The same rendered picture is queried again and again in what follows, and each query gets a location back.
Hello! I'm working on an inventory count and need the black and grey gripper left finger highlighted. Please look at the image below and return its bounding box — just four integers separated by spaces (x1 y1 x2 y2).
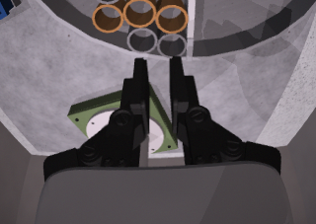
43 57 150 182

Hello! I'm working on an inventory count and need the bronze bushing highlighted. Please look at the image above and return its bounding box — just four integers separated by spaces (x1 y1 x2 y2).
156 0 189 34
92 0 125 33
123 0 156 28

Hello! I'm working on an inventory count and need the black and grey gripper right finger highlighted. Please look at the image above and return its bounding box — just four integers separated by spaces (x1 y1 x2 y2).
169 56 281 174

